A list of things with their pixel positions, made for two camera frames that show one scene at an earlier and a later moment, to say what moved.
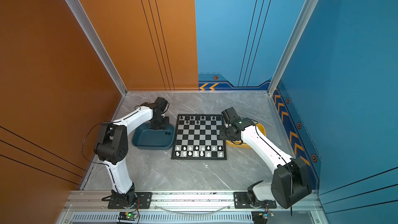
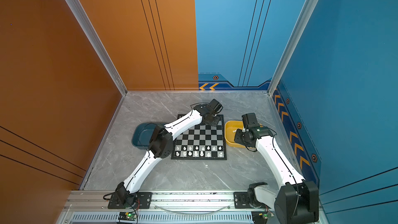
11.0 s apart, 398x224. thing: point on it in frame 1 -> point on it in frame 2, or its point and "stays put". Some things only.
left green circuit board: (130, 216) stays put
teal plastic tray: (145, 138) stays put
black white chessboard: (197, 137) stays put
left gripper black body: (162, 124) -> (214, 120)
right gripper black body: (225, 134) -> (241, 137)
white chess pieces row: (199, 151) stays put
